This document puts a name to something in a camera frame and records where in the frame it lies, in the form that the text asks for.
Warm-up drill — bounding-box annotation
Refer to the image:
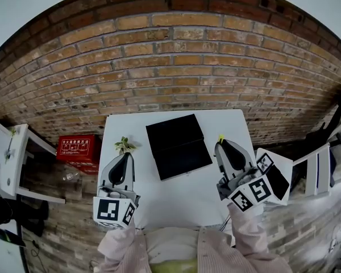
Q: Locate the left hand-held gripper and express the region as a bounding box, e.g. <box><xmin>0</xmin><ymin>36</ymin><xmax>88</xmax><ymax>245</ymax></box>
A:
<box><xmin>93</xmin><ymin>152</ymin><xmax>140</xmax><ymax>229</ymax></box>

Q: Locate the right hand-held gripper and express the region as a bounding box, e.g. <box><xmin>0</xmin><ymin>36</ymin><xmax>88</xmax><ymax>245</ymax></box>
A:
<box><xmin>214</xmin><ymin>139</ymin><xmax>275</xmax><ymax>212</ymax></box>

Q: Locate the black box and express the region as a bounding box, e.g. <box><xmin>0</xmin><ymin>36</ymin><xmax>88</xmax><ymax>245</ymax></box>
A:
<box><xmin>145</xmin><ymin>113</ymin><xmax>213</xmax><ymax>181</ymax></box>

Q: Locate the person's right forearm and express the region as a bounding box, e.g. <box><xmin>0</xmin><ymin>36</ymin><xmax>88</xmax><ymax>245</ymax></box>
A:
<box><xmin>227</xmin><ymin>202</ymin><xmax>269</xmax><ymax>255</ymax></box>

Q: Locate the person's left forearm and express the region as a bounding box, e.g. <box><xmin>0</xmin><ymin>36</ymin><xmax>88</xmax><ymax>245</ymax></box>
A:
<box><xmin>98</xmin><ymin>219</ymin><xmax>144</xmax><ymax>270</ymax></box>

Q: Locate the red fire equipment box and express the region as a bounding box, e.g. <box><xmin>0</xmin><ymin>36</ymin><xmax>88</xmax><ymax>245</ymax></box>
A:
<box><xmin>56</xmin><ymin>134</ymin><xmax>102</xmax><ymax>176</ymax></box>

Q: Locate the small green-white potted plant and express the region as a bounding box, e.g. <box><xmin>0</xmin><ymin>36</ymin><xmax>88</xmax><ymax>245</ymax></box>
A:
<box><xmin>114</xmin><ymin>136</ymin><xmax>138</xmax><ymax>155</ymax></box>

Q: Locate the black cloth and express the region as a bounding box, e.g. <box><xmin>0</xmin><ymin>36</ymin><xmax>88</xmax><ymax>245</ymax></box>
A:
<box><xmin>265</xmin><ymin>163</ymin><xmax>290</xmax><ymax>201</ymax></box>

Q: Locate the person's torso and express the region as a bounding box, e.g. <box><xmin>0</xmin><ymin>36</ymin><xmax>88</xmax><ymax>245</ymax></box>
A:
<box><xmin>96</xmin><ymin>226</ymin><xmax>292</xmax><ymax>273</ymax></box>

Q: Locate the black swivel chair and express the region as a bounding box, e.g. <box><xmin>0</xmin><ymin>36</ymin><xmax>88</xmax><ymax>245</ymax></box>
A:
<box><xmin>0</xmin><ymin>196</ymin><xmax>49</xmax><ymax>237</ymax></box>

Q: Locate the white wooden chair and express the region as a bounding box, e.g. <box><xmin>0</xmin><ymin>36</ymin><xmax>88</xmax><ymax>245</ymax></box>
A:
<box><xmin>255</xmin><ymin>143</ymin><xmax>335</xmax><ymax>206</ymax></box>

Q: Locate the thin green plant sprig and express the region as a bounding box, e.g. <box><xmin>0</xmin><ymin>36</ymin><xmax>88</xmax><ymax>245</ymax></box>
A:
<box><xmin>4</xmin><ymin>127</ymin><xmax>17</xmax><ymax>164</ymax></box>

